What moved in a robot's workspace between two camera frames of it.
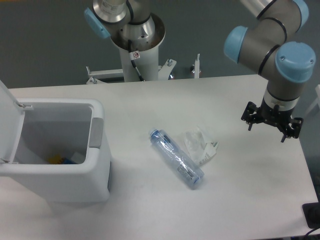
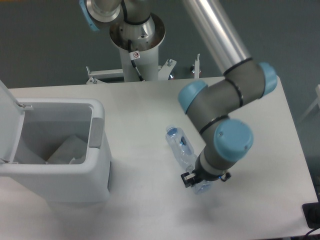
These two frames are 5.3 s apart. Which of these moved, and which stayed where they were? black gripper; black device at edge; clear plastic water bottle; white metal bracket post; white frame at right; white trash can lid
Moved: black gripper; clear plastic water bottle
Stayed: white trash can lid; white metal bracket post; white frame at right; black device at edge
